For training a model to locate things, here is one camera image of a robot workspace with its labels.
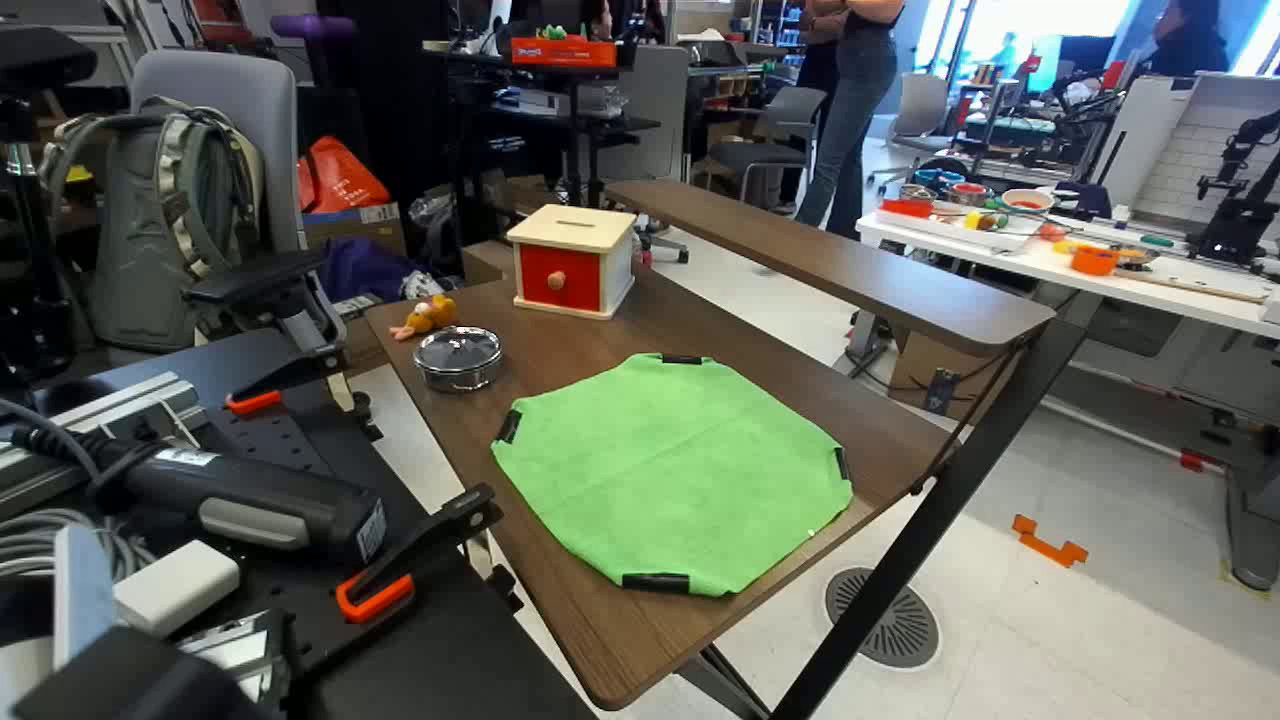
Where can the small orange yellow doll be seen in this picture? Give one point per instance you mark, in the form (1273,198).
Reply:
(430,316)

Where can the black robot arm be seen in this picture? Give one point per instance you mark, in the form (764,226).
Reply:
(1243,185)

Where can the red wooden drawer box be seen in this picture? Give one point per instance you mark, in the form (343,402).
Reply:
(572,257)

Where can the green microfibre cloth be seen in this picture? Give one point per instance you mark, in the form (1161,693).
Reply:
(672,469)

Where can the round clear glass bowl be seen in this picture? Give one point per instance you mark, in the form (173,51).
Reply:
(456,356)

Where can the brown wooden table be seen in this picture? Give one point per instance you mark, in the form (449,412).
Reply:
(572,573)

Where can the brown raised table shelf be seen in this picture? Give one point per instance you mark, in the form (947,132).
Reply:
(854,263)

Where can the grey chair with armrests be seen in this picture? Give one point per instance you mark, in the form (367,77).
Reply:
(764,142)

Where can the cardboard box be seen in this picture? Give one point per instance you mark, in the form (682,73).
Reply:
(937,368)

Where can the purple cloth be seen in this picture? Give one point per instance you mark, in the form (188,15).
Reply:
(361,270)

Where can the large black orange clamp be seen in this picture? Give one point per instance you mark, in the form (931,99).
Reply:
(403,562)

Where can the orange tray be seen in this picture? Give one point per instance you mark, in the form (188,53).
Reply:
(565,53)

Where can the person in blue jeans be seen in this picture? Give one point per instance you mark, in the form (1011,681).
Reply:
(848,113)

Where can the black diagonal table leg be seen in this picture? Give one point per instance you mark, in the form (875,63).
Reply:
(935,514)

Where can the round metal floor drain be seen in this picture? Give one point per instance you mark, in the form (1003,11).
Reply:
(881,619)

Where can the orange bag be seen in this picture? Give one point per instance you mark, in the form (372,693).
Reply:
(336,177)

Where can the small black orange clamp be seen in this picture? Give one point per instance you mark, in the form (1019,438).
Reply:
(282,378)

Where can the black handheld device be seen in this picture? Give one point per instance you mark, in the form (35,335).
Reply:
(247,498)

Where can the white cluttered work table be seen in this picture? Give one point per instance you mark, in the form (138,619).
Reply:
(1065,263)

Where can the grey office chair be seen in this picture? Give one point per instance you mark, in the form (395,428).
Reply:
(247,113)

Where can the grey backpack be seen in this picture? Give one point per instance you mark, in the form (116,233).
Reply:
(155,226)

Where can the white power adapter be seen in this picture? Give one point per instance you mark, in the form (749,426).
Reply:
(173,584)

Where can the white slanted board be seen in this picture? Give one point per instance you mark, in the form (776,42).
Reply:
(1200,142)

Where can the person in dark top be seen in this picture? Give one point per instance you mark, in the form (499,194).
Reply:
(1187,39)

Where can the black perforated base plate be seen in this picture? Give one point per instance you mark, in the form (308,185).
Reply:
(442,653)

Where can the aluminium profile rail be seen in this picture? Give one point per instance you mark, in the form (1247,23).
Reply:
(107,408)

